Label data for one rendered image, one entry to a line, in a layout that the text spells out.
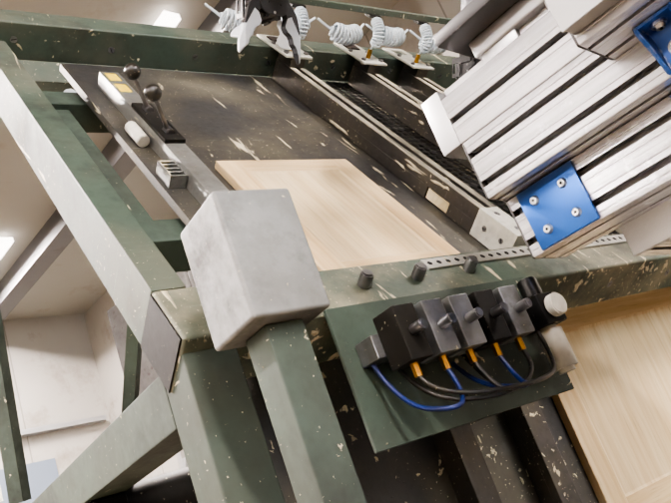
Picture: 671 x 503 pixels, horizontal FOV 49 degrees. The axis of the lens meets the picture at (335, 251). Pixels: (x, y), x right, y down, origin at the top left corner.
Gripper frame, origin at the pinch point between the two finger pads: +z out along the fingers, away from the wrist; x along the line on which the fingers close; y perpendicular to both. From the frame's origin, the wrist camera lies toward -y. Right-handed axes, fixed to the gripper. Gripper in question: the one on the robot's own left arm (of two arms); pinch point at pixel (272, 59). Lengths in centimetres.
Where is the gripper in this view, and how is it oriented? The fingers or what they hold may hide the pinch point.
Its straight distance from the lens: 152.9
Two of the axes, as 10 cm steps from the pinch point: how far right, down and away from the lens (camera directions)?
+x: -7.2, 0.2, -6.9
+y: -7.0, -0.1, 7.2
